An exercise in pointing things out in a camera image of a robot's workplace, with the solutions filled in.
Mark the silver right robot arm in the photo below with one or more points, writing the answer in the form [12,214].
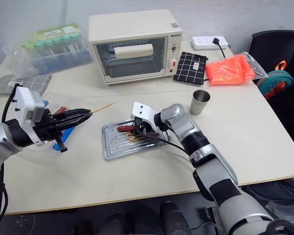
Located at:
[223,171]

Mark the box of green-capped tubes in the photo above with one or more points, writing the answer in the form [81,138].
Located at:
[61,49]

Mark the black white-grid cloth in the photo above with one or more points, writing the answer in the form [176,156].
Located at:
[188,68]

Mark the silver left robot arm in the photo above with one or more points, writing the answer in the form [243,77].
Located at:
[1,139]

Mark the cream toaster oven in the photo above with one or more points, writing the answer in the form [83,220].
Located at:
[134,29]

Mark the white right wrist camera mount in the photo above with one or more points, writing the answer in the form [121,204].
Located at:
[142,110]

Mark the grey white-grid cloth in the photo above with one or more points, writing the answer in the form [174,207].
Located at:
[27,83]

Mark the teal dinosaur backpack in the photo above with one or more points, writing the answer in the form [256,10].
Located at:
[276,82]

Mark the ribbed metal tray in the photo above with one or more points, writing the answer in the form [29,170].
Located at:
[122,148]

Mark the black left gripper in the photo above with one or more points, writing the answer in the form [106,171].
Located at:
[45,127]

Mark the white power strip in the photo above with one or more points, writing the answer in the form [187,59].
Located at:
[205,42]

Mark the dark rounded shape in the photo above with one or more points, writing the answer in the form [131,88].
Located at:
[112,224]
[172,218]

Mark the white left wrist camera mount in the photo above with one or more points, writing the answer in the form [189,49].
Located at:
[27,100]

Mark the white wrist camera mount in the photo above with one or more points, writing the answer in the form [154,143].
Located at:
[27,100]
[142,110]

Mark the large clear plastic bag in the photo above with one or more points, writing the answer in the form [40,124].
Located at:
[17,61]

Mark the black mesh office chair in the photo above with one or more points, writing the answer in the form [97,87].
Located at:
[274,46]

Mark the blue flat piece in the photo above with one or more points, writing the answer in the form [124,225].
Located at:
[67,134]

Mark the thin wooden skewer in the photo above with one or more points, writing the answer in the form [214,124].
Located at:
[104,107]

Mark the orange cloth in clear bag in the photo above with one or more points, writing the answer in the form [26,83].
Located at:
[229,71]

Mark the stainless steel cup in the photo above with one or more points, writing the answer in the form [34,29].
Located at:
[199,104]

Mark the red sausage in bag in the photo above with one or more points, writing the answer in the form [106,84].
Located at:
[60,109]

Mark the red sausage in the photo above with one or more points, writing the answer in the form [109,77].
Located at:
[60,109]
[123,128]

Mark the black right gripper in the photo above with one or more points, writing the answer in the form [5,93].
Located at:
[141,124]

